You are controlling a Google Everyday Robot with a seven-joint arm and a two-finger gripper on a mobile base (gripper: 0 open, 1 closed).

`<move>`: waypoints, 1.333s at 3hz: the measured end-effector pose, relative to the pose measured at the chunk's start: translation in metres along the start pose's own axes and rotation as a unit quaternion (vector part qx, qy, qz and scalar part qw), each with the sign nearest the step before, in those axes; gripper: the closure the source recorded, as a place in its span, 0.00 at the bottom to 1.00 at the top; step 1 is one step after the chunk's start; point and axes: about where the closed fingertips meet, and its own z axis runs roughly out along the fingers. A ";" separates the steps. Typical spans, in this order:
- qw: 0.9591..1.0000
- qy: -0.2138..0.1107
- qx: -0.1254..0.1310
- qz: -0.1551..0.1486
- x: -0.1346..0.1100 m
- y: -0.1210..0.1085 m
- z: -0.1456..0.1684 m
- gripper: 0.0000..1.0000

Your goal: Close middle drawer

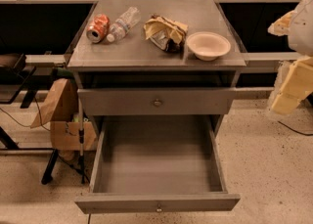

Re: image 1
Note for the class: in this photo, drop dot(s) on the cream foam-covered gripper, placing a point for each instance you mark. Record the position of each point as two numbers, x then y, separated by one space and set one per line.
303 30

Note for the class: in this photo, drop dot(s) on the grey drawer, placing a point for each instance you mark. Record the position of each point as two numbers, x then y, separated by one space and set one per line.
159 163
156 101

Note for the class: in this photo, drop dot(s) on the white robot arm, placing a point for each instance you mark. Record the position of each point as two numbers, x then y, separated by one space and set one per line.
294 81

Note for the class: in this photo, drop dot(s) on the grey drawer cabinet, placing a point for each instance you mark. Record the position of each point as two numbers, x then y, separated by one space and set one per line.
135 62

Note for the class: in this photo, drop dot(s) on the white paper bowl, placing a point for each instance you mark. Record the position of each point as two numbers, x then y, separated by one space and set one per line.
208 46

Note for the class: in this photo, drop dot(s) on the crumpled yellow chip bag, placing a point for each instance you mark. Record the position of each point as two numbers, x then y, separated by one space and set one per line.
168 35

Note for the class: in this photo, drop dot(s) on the clear plastic water bottle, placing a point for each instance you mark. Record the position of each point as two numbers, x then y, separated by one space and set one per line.
120 28

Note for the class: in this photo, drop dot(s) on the crushed orange soda can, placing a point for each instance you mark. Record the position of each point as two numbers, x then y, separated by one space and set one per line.
98 28

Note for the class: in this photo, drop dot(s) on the silver black tripod pole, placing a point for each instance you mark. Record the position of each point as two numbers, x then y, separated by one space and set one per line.
81 141

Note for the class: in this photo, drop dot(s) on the brown cardboard box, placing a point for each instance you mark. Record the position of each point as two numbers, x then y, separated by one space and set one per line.
60 110

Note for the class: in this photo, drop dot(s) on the black stand left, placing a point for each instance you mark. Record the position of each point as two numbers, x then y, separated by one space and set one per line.
14 77

